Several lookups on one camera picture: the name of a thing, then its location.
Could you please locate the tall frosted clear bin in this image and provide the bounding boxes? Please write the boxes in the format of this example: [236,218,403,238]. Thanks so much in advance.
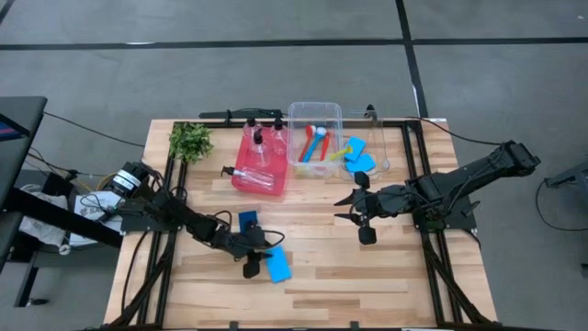
[287,101,345,180]

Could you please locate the black desk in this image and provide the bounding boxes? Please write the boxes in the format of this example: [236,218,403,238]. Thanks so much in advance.
[0,95,124,309]

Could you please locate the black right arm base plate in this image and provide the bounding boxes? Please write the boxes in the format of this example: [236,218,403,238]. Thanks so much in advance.
[413,197,481,231]

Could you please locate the black bar mount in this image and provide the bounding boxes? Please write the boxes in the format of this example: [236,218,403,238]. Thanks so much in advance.
[198,108,284,121]

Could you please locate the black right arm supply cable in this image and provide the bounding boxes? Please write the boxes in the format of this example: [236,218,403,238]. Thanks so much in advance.
[403,115,506,147]

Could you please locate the thin black floor cable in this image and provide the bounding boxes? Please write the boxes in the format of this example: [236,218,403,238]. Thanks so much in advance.
[43,111,147,148]

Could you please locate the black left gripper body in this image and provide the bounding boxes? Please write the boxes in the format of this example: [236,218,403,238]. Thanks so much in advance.
[222,220,268,280]

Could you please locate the pink plastic bin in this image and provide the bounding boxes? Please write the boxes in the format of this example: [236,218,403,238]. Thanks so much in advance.
[231,120,290,198]

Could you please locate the dark display screen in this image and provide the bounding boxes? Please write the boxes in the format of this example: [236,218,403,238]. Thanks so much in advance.
[0,113,23,142]

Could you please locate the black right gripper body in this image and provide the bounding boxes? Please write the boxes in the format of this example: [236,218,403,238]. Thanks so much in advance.
[351,170,414,246]

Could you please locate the green dish brush yellow bristles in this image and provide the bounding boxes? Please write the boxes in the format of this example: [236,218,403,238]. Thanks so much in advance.
[293,144,354,178]

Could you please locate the potted green plant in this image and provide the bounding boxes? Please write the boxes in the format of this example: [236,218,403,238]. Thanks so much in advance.
[168,122,215,165]

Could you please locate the black aluminium table frame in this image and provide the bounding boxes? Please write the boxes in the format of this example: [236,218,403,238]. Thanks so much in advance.
[107,118,495,331]

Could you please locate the dark blue sponge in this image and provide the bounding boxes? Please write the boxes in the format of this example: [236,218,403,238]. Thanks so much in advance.
[237,210,259,234]

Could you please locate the blue dish brush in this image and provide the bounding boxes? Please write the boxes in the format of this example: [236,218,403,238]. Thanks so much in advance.
[302,127,328,164]

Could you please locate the black stand foot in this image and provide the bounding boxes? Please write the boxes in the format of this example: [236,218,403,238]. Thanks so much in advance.
[544,151,588,197]

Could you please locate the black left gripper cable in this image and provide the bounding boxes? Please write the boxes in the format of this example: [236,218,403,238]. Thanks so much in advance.
[213,210,287,252]

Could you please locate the low clear bin with handles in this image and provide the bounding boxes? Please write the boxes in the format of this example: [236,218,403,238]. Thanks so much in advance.
[339,108,391,181]

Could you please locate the yellow cable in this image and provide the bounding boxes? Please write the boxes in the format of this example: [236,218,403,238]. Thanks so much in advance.
[75,173,119,192]

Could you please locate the red dish brush white bristles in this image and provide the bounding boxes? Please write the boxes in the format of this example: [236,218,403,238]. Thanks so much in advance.
[298,124,317,164]
[319,131,333,162]

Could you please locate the white printed plastic bag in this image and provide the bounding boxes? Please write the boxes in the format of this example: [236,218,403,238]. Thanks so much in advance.
[68,190,124,248]

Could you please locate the light blue sponge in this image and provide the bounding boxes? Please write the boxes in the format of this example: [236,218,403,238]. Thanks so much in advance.
[343,136,368,162]
[265,245,293,284]
[345,154,377,175]

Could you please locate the white cloth bag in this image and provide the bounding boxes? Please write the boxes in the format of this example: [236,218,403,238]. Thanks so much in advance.
[18,183,70,249]

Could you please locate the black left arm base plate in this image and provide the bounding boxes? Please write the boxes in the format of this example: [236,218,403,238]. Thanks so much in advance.
[119,201,185,234]

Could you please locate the looped black floor cable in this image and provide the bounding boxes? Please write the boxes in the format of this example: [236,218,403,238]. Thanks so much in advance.
[535,178,588,234]

